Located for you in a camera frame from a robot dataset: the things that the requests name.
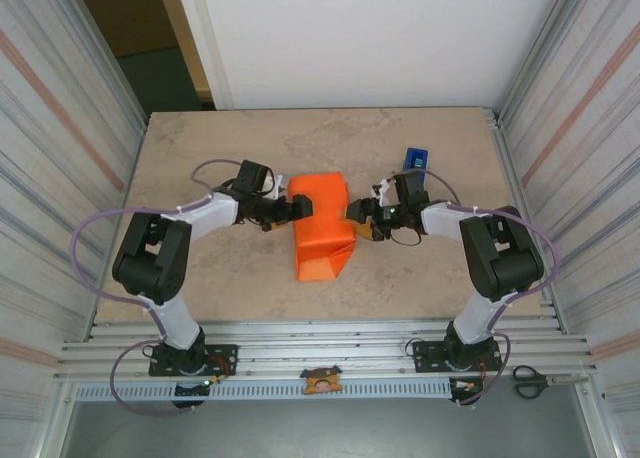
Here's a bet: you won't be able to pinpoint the orange cloth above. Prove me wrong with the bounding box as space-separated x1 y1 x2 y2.
288 170 357 284

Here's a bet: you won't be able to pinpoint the blue tape dispenser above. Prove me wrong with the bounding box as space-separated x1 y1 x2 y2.
403 146 431 174

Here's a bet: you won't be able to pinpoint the brown toy figure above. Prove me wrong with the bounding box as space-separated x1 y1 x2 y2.
299 365 344 395

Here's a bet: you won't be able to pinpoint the black controller board green light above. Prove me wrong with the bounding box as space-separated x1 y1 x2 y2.
171 379 222 410

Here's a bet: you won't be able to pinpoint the black controller board yellow plug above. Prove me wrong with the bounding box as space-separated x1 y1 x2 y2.
448 376 485 407

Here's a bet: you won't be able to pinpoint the grey metal sheet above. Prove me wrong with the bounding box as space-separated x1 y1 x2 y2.
49 397 606 458

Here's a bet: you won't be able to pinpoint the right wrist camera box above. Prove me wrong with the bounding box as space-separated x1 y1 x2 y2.
370 177 397 203

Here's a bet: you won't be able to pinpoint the aluminium extrusion frame rails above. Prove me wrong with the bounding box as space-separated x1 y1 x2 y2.
52 320 601 385

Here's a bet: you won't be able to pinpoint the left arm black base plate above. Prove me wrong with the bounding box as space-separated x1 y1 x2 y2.
148 344 239 378

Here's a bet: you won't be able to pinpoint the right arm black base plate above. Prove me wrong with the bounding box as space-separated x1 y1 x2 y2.
412 338 503 374

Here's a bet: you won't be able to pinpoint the perforated grey cable duct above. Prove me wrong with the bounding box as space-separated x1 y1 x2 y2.
73 377 454 402

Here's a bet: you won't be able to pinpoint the corrugated translucent enclosure panel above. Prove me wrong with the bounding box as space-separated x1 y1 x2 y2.
499 0 640 429
0 0 149 429

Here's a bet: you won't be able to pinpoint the black handled scissors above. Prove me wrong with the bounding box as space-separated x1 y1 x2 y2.
512 365 591 399

